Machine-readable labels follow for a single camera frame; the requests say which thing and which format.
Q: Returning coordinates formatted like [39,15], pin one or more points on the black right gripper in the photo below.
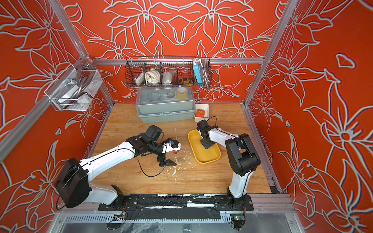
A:
[205,145]

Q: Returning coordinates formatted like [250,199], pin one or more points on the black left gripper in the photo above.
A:
[164,163]

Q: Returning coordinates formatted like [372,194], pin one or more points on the yellow plastic storage box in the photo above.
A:
[201,154]

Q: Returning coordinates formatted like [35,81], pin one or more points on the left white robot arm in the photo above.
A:
[75,182]

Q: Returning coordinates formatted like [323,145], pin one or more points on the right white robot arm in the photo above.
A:
[242,155]

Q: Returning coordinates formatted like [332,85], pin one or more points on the blue box in basket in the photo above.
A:
[197,73]

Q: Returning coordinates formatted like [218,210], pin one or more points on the orange plug adapter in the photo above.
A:
[200,113]

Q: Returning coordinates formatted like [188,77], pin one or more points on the white square plastic bin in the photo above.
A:
[204,107]

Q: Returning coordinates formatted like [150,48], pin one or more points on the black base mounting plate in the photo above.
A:
[218,202]

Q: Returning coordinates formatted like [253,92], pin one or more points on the yellow tape roll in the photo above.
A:
[182,93]

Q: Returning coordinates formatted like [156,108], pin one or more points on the grey plastic toolbox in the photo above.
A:
[159,104]

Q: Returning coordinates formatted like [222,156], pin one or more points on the white cloth in basket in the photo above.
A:
[152,76]

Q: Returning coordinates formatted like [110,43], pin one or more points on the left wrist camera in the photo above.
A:
[170,145]

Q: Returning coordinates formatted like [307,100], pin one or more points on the black wire wall basket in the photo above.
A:
[174,71]

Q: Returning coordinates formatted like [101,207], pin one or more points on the clear acrylic wall box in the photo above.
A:
[74,89]

